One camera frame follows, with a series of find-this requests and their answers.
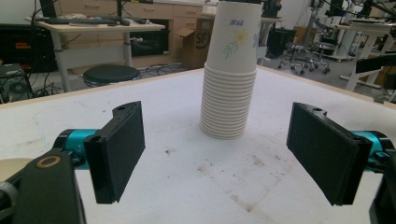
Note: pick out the white workbench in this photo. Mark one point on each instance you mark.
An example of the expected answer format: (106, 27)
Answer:
(364, 43)

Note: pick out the dark bin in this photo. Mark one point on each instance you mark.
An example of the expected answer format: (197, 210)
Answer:
(280, 42)

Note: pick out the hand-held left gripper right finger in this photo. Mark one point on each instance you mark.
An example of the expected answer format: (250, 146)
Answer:
(327, 152)

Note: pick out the black equipment case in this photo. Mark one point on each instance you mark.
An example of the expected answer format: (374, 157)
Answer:
(25, 46)

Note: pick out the black keyboard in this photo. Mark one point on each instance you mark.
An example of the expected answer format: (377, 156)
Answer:
(84, 21)

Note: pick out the white-legged desk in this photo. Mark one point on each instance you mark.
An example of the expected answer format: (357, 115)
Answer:
(93, 40)

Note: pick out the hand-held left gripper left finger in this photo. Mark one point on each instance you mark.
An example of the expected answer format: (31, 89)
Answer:
(116, 152)

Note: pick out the printed cardboard box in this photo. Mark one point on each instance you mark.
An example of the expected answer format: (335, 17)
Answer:
(196, 43)

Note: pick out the black computer tower with fan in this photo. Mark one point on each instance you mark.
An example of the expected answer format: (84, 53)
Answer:
(15, 84)

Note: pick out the stack of paper cups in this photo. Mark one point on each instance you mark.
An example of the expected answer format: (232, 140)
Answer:
(230, 81)

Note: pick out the white table mat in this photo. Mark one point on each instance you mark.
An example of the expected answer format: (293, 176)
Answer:
(199, 174)

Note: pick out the black round stool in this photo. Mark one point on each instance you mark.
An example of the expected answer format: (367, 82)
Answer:
(110, 74)

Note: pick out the wooden drawer cabinet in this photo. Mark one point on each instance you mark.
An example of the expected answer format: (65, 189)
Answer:
(155, 15)

